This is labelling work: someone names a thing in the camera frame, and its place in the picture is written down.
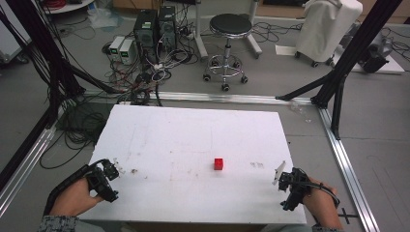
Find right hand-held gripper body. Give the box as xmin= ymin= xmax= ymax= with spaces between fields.
xmin=278 ymin=166 xmax=312 ymax=213

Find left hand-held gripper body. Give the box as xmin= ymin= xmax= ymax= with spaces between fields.
xmin=85 ymin=159 xmax=120 ymax=204

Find person's left hand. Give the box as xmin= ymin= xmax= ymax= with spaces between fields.
xmin=48 ymin=177 xmax=104 ymax=218

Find white power supply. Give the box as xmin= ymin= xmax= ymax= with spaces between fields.
xmin=108 ymin=35 xmax=126 ymax=62
xmin=119 ymin=39 xmax=135 ymax=66

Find black round stool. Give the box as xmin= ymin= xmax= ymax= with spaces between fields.
xmin=202 ymin=13 xmax=253 ymax=92

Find black computer tower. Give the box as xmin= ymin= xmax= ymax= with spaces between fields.
xmin=132 ymin=9 xmax=160 ymax=64
xmin=158 ymin=5 xmax=178 ymax=51

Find white stand legs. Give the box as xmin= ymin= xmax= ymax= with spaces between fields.
xmin=192 ymin=0 xmax=264 ymax=62

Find white covered cart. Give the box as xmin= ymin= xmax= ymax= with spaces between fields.
xmin=294 ymin=0 xmax=364 ymax=68

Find clear plastic bag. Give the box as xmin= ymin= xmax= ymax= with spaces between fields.
xmin=87 ymin=5 xmax=125 ymax=30

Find grey device on white board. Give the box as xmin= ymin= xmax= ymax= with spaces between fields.
xmin=332 ymin=28 xmax=406 ymax=75

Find white round table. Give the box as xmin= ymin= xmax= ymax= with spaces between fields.
xmin=41 ymin=0 xmax=96 ymax=15

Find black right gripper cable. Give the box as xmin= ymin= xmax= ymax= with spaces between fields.
xmin=289 ymin=179 xmax=341 ymax=209

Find aluminium floor rail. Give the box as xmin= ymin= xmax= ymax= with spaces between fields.
xmin=82 ymin=89 xmax=314 ymax=106
xmin=318 ymin=106 xmax=382 ymax=232
xmin=0 ymin=125 xmax=58 ymax=218

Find tangle of floor cables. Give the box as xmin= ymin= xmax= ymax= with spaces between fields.
xmin=40 ymin=3 xmax=207 ymax=170

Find black frame post with cables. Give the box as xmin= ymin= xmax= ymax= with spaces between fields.
xmin=0 ymin=0 xmax=124 ymax=191

